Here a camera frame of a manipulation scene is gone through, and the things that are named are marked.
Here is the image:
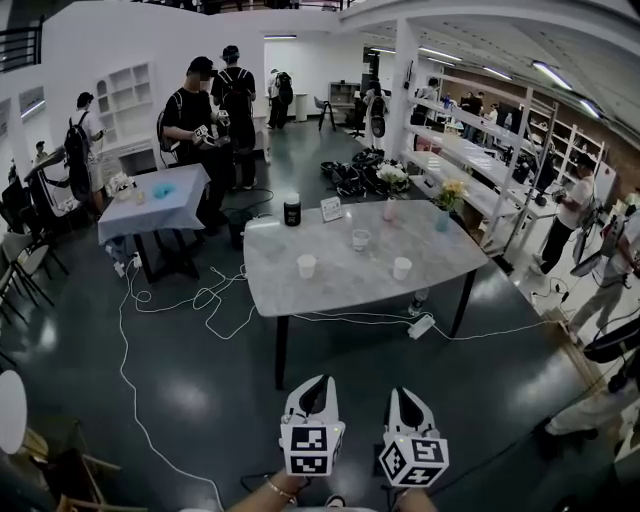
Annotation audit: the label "grey cushioned chair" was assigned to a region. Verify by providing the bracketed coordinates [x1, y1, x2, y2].
[0, 232, 71, 309]

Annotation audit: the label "black white floor appliance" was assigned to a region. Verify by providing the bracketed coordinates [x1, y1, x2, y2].
[23, 146, 69, 201]

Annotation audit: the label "thin gold bracelet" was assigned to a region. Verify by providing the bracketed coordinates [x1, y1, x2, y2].
[264, 477, 299, 504]

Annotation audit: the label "white potted flowers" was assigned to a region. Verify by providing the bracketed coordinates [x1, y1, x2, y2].
[104, 172, 135, 202]

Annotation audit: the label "thin white cable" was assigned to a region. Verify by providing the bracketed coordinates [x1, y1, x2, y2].
[292, 309, 556, 342]

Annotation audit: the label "pile of black backpacks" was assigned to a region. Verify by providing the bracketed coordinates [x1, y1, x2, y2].
[319, 147, 409, 199]

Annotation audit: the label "black waste bin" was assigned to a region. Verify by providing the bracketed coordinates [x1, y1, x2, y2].
[227, 208, 254, 250]

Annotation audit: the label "person's right forearm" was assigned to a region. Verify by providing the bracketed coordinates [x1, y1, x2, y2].
[394, 487, 437, 512]

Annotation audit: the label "black side table frame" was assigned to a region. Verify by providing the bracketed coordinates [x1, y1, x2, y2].
[132, 229, 201, 286]

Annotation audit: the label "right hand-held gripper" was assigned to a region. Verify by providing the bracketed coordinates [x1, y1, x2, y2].
[377, 387, 451, 488]

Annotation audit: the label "white cubby shelf cabinet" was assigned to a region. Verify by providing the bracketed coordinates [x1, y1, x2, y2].
[94, 62, 156, 171]

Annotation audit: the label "round white side table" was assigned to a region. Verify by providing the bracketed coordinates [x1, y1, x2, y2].
[0, 369, 29, 456]

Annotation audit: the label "small standing sign card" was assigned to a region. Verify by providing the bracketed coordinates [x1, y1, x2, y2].
[319, 196, 344, 223]

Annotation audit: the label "white metal shelving rack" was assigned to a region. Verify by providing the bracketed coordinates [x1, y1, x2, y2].
[399, 89, 609, 256]

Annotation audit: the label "white flower bouquet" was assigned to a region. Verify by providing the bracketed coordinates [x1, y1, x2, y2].
[374, 160, 411, 201]

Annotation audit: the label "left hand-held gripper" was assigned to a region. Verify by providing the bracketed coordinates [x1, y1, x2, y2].
[277, 373, 347, 480]

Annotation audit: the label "yellow flower bouquet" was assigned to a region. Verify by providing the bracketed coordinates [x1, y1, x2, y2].
[432, 178, 469, 214]

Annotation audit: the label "white power strip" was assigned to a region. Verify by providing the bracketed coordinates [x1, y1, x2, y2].
[406, 313, 435, 340]

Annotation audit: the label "black bottle with white lid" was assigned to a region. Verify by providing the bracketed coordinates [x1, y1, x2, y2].
[282, 192, 303, 227]

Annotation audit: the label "black folding chair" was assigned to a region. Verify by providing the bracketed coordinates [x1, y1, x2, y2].
[313, 94, 337, 132]

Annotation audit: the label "person's left forearm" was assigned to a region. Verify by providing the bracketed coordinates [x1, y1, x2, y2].
[227, 472, 311, 512]

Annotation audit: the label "clear water bottle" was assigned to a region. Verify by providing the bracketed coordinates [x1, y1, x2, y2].
[408, 287, 430, 317]

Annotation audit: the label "light wooden frame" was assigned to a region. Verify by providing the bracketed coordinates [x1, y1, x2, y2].
[542, 304, 609, 396]

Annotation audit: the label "low open shelf unit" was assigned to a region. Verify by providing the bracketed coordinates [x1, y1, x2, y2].
[328, 81, 362, 107]

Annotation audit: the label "wooden chair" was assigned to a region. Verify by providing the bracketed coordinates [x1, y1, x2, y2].
[24, 419, 134, 512]

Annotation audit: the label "black floor cable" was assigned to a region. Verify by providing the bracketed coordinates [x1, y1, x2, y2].
[222, 187, 276, 209]

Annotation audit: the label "black balcony railing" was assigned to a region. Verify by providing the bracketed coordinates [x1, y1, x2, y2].
[0, 17, 44, 74]

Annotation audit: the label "long white floor cable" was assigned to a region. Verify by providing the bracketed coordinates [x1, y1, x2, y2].
[117, 252, 261, 512]

